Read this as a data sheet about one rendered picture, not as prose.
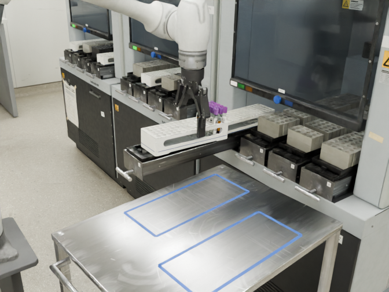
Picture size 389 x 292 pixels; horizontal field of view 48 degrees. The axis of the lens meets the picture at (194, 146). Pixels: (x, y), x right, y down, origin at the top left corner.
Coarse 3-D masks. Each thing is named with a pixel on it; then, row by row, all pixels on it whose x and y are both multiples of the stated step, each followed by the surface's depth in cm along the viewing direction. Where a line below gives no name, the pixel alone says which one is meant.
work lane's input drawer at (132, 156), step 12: (240, 132) 171; (204, 144) 162; (216, 144) 164; (228, 144) 168; (132, 156) 151; (144, 156) 148; (156, 156) 150; (168, 156) 152; (180, 156) 155; (192, 156) 159; (204, 156) 162; (132, 168) 153; (144, 168) 147; (156, 168) 150
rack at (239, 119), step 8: (256, 104) 186; (232, 112) 176; (240, 112) 176; (248, 112) 176; (256, 112) 176; (264, 112) 176; (272, 112) 179; (232, 120) 168; (240, 120) 169; (248, 120) 179; (256, 120) 179; (232, 128) 176; (240, 128) 171
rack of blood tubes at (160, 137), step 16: (144, 128) 142; (160, 128) 143; (176, 128) 143; (192, 128) 144; (208, 128) 146; (224, 128) 150; (144, 144) 141; (160, 144) 136; (176, 144) 140; (192, 144) 144
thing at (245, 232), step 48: (192, 192) 126; (240, 192) 127; (96, 240) 105; (144, 240) 105; (192, 240) 105; (240, 240) 106; (288, 240) 106; (336, 240) 114; (144, 288) 90; (192, 288) 90; (240, 288) 91
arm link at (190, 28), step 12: (192, 0) 128; (204, 0) 131; (180, 12) 130; (192, 12) 128; (204, 12) 129; (168, 24) 136; (180, 24) 130; (192, 24) 129; (204, 24) 130; (180, 36) 132; (192, 36) 130; (204, 36) 132; (180, 48) 135; (192, 48) 132; (204, 48) 134
